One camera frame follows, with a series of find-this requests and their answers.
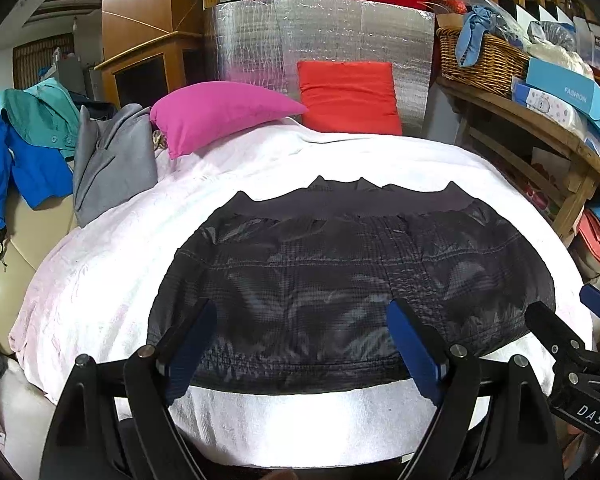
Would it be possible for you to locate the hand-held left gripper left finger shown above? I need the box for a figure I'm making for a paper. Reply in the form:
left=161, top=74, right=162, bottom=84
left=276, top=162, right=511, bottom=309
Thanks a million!
left=40, top=299, right=217, bottom=480

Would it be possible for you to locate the clear plastic bag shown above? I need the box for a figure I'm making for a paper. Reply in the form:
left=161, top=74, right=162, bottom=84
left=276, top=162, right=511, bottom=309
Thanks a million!
left=527, top=20, right=578, bottom=51

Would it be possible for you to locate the cream cloth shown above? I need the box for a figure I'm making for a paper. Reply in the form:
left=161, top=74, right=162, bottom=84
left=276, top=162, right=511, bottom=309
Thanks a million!
left=527, top=42, right=593, bottom=78

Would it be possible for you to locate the wicker basket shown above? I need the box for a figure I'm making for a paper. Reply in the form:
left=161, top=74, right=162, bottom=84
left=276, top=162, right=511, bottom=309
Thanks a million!
left=436, top=25, right=531, bottom=98

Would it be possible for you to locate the white printed box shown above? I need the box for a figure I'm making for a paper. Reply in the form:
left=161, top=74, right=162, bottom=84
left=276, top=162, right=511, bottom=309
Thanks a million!
left=511, top=77, right=596, bottom=136

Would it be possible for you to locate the light blue cardboard box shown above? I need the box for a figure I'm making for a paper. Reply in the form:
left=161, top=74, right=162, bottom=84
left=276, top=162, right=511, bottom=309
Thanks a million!
left=525, top=56, right=600, bottom=136

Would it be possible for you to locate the light blue cloth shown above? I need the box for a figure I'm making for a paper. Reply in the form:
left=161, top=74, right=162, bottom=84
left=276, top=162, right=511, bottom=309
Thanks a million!
left=455, top=5, right=506, bottom=63

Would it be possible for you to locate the wooden lattice window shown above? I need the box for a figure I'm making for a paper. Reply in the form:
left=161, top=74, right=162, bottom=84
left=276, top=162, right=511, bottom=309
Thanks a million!
left=12, top=34, right=76, bottom=91

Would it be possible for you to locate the red pillow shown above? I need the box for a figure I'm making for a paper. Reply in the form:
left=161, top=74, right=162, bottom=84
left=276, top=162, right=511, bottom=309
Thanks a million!
left=296, top=60, right=403, bottom=136

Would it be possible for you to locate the blue jacket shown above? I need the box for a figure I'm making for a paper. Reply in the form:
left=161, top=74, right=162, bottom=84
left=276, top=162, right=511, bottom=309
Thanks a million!
left=0, top=97, right=76, bottom=256

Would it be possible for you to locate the beige sofa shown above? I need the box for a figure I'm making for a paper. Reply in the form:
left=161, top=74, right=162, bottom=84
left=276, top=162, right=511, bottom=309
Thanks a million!
left=0, top=185, right=78, bottom=356

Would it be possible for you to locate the wooden cabinet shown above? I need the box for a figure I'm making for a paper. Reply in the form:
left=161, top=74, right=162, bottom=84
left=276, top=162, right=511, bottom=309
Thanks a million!
left=95, top=0, right=206, bottom=108

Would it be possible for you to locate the white fleece blanket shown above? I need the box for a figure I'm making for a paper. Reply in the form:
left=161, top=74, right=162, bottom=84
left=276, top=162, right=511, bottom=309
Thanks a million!
left=9, top=119, right=596, bottom=468

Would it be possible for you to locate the grey garment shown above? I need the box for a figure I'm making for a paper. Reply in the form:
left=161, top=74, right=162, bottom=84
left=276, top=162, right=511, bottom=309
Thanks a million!
left=72, top=102, right=159, bottom=228

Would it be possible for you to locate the black quilted jacket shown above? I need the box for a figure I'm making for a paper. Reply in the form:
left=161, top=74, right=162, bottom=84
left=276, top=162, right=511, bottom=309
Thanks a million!
left=147, top=176, right=557, bottom=396

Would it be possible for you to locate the silver foil insulation mat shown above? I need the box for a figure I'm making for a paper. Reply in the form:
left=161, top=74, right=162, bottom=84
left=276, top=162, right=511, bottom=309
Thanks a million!
left=203, top=0, right=437, bottom=136

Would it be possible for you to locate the pink pillow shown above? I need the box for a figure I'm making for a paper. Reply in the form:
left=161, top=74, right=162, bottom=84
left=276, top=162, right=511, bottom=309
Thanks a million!
left=150, top=84, right=308, bottom=160

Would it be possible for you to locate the teal shirt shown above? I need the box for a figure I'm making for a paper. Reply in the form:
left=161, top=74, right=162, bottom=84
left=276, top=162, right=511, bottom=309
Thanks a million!
left=0, top=77, right=83, bottom=161

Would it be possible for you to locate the wooden side table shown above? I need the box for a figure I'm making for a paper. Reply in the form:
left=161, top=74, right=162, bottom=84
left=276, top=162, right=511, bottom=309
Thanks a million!
left=437, top=76, right=600, bottom=246

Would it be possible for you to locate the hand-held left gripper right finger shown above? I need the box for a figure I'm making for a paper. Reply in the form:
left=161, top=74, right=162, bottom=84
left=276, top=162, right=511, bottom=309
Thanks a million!
left=387, top=299, right=566, bottom=480

